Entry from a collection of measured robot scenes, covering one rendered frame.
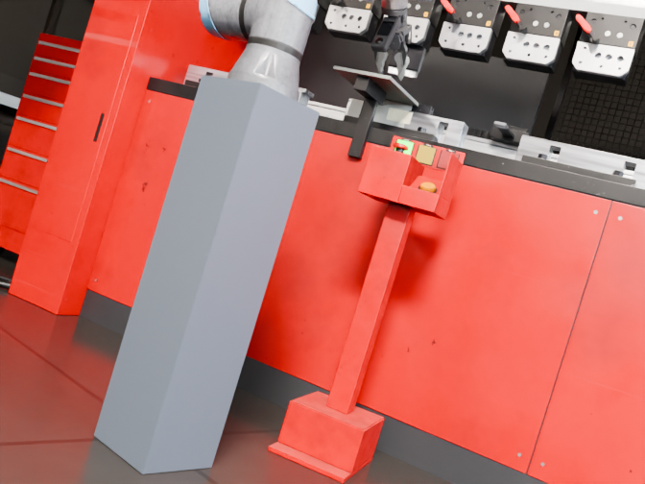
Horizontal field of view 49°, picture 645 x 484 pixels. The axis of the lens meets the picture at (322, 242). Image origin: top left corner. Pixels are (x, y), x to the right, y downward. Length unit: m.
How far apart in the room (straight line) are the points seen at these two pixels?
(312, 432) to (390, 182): 0.63
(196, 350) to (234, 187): 0.32
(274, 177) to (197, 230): 0.19
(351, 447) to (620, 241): 0.84
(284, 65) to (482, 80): 1.42
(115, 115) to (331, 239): 0.88
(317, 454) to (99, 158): 1.28
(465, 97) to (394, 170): 1.06
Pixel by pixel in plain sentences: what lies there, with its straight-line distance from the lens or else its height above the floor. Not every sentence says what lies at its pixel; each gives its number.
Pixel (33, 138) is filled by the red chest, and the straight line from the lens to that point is 3.29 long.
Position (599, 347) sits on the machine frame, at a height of 0.47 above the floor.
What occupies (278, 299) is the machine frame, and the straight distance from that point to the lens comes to 2.16.
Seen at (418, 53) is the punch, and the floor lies 1.15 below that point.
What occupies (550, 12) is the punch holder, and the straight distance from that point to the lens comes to 2.20.
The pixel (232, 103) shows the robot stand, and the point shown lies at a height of 0.73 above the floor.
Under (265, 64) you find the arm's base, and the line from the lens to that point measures 1.43.
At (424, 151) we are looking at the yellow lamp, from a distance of 1.88.
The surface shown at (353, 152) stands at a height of 0.79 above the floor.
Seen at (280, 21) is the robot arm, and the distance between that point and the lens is 1.45.
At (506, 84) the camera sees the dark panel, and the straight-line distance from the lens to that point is 2.73.
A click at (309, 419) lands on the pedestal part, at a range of 1.76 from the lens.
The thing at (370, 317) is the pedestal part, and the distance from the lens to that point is 1.77.
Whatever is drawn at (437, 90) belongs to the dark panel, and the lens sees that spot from 2.79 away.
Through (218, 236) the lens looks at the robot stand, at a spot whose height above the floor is 0.47.
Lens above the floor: 0.55
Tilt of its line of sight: 1 degrees down
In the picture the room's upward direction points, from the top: 17 degrees clockwise
